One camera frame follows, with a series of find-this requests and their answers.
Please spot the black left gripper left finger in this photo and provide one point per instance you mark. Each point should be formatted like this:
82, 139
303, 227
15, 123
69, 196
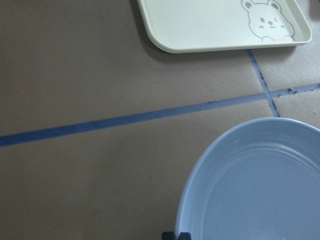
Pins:
169, 235

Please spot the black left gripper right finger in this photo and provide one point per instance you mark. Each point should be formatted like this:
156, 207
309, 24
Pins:
184, 236

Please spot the light blue plate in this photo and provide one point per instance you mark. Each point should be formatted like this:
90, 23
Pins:
259, 180

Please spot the cream bear tray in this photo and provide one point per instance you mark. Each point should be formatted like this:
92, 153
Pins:
195, 26

